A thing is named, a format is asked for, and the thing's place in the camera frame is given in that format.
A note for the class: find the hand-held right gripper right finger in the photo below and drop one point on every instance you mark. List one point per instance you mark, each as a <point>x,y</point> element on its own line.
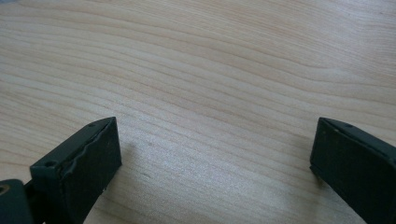
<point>351,174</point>

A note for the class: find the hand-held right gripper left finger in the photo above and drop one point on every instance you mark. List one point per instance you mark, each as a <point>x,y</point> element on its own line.
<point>84,174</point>

